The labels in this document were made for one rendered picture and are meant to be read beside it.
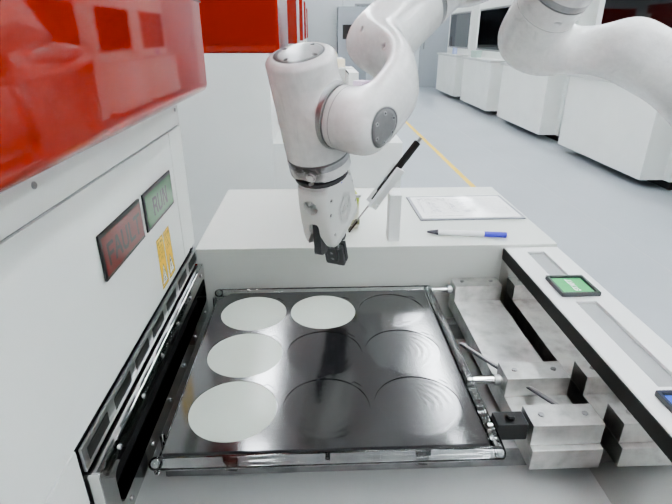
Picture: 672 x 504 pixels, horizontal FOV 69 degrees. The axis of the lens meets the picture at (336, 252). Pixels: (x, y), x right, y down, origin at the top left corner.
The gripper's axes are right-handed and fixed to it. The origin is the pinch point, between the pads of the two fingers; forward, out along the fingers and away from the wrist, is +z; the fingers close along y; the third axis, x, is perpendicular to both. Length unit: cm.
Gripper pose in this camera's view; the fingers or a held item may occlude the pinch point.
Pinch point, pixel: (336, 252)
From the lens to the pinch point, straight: 77.7
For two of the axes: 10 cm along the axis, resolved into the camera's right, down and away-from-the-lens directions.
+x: -9.2, -1.6, 3.6
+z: 1.3, 7.3, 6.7
